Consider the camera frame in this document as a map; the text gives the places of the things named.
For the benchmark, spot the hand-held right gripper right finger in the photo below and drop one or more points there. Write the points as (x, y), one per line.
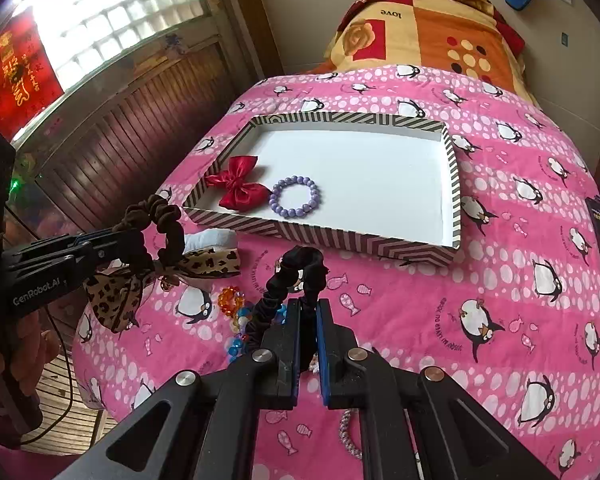
(322, 350)

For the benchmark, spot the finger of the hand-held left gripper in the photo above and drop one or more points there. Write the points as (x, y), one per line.
(125, 257)
(115, 237)

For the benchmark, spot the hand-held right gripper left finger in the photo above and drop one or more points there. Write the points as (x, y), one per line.
(294, 350)

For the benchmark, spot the leopard print bow scrunchie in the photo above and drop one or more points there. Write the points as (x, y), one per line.
(115, 295)

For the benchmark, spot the black scrunchie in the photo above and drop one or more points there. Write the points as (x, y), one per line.
(307, 257)

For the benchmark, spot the striped cardboard box tray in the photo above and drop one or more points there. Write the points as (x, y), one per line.
(360, 175)

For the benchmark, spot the person's left hand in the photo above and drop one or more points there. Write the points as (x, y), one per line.
(47, 347)

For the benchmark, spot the red satin bow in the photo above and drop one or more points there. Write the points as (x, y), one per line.
(237, 185)

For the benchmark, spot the pink penguin blanket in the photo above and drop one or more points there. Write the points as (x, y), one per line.
(480, 270)

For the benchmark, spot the window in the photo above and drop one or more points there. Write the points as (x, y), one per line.
(105, 20)

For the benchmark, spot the orange floral quilt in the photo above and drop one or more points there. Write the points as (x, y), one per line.
(430, 35)

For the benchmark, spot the red wall poster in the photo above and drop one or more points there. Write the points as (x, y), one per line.
(15, 70)

